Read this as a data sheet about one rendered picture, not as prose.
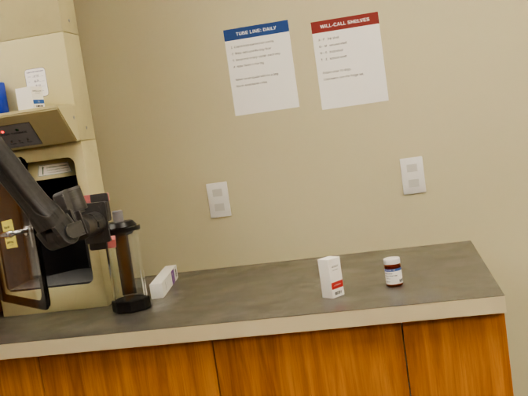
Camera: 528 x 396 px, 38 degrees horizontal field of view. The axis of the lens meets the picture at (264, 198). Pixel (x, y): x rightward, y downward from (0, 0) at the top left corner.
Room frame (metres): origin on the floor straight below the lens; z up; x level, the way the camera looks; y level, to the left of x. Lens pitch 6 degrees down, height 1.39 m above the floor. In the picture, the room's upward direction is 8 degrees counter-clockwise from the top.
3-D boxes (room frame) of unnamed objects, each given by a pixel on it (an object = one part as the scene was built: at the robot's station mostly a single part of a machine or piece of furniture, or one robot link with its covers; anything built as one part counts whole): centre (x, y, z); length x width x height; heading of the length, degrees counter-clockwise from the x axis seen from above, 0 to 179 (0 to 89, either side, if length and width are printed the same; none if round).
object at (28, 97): (2.08, 0.59, 1.54); 0.05 x 0.05 x 0.06; 70
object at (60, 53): (2.27, 0.61, 1.33); 0.32 x 0.25 x 0.77; 80
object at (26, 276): (2.05, 0.69, 1.19); 0.30 x 0.01 x 0.40; 41
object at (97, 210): (1.88, 0.43, 1.20); 0.07 x 0.07 x 0.10; 80
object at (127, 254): (2.04, 0.40, 1.06); 0.11 x 0.11 x 0.21
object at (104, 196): (1.95, 0.42, 1.23); 0.09 x 0.07 x 0.07; 170
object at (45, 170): (2.24, 0.60, 1.34); 0.18 x 0.18 x 0.05
